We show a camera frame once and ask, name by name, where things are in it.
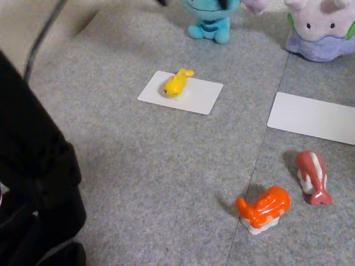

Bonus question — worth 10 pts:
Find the black camera cable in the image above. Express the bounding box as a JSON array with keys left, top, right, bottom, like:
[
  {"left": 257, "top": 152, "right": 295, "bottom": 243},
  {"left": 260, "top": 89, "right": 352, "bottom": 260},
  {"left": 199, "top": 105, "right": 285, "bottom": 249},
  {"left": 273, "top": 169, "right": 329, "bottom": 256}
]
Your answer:
[{"left": 22, "top": 0, "right": 83, "bottom": 87}]

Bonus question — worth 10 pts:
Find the red tuna sushi toy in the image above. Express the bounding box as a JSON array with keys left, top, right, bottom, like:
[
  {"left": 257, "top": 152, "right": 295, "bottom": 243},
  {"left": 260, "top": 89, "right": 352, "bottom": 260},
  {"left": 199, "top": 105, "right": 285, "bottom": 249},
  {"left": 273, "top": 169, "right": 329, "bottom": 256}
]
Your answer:
[{"left": 289, "top": 149, "right": 338, "bottom": 208}]

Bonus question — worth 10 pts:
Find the yellow egg sushi toy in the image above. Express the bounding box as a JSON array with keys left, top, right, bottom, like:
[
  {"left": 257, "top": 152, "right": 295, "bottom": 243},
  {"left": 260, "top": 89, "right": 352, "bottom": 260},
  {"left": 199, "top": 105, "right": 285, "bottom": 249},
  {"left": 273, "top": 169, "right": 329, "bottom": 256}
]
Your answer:
[{"left": 163, "top": 66, "right": 196, "bottom": 101}]

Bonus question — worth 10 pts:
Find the white rectangular card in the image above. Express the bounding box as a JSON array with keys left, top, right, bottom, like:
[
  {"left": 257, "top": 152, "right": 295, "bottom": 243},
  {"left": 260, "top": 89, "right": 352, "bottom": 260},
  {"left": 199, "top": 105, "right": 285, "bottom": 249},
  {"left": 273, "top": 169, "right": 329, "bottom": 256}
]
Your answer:
[
  {"left": 265, "top": 91, "right": 355, "bottom": 146},
  {"left": 136, "top": 68, "right": 225, "bottom": 117}
]

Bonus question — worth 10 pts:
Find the orange shrimp sushi toy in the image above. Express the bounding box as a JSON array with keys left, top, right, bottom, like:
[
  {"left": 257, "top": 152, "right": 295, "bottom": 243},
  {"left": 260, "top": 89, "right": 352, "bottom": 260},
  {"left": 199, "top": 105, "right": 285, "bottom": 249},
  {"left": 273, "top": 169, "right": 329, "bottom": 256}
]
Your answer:
[{"left": 231, "top": 182, "right": 294, "bottom": 239}]

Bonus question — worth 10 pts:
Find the lilac Goomy plush toy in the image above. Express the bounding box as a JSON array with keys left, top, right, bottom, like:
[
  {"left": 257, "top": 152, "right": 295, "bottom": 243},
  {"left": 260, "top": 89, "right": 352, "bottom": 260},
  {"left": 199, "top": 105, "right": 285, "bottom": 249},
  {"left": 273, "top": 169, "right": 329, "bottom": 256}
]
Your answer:
[{"left": 277, "top": 0, "right": 355, "bottom": 67}]

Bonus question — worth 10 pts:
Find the blue Wooper plush toy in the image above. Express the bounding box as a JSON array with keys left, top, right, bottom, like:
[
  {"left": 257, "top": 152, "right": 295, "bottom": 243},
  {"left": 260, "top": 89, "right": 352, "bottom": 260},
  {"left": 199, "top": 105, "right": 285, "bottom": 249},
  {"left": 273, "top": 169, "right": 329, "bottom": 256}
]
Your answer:
[{"left": 156, "top": 0, "right": 268, "bottom": 50}]

